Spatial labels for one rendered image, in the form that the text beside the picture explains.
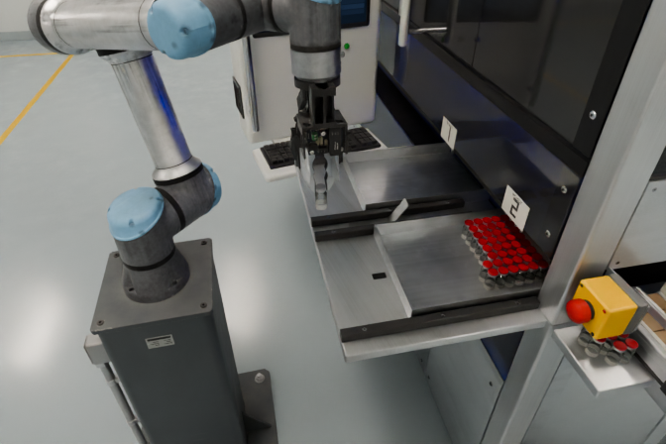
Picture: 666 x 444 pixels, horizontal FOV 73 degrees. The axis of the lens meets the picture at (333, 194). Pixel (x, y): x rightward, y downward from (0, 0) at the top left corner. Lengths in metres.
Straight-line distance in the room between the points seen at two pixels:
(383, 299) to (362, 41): 0.97
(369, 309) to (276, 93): 0.89
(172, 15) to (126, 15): 0.13
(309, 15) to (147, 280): 0.70
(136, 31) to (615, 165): 0.71
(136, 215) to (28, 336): 1.42
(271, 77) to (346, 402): 1.19
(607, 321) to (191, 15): 0.75
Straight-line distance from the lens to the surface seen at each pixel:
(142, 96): 1.03
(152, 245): 1.04
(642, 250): 0.95
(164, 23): 0.62
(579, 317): 0.85
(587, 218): 0.84
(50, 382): 2.16
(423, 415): 1.83
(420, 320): 0.89
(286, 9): 0.67
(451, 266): 1.03
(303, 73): 0.68
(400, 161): 1.37
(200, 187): 1.08
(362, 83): 1.68
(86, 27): 0.81
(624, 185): 0.80
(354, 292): 0.95
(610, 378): 0.96
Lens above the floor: 1.58
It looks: 35 degrees down
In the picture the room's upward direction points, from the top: straight up
